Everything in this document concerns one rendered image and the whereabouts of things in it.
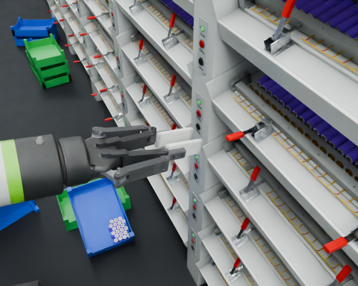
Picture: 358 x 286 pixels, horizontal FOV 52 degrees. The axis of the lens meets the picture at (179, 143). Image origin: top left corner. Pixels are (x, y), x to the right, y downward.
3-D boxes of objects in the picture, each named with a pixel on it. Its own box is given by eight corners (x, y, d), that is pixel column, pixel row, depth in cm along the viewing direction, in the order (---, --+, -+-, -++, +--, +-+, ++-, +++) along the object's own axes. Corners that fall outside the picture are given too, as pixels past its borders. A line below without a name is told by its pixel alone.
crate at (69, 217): (67, 231, 161) (63, 221, 156) (58, 200, 175) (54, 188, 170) (130, 208, 171) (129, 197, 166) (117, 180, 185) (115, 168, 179)
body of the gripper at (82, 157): (55, 164, 60) (109, 155, 64) (66, 200, 54) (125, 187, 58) (53, 127, 56) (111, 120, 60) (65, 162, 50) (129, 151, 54)
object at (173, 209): (190, 253, 143) (180, 238, 133) (136, 157, 184) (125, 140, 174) (233, 225, 145) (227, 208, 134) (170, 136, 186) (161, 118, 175)
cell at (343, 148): (372, 139, 64) (343, 158, 64) (363, 133, 66) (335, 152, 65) (373, 132, 63) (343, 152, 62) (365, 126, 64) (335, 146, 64)
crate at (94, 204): (133, 240, 158) (134, 235, 151) (88, 258, 151) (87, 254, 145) (111, 180, 169) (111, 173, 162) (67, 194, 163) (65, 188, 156)
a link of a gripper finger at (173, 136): (155, 148, 64) (154, 145, 65) (190, 142, 67) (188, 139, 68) (158, 134, 62) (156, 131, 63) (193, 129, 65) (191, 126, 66)
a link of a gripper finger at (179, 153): (156, 151, 60) (163, 163, 58) (183, 146, 62) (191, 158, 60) (155, 158, 61) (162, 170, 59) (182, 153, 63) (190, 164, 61)
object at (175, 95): (194, 147, 106) (180, 115, 95) (125, 56, 147) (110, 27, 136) (253, 111, 107) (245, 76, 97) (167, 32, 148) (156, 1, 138)
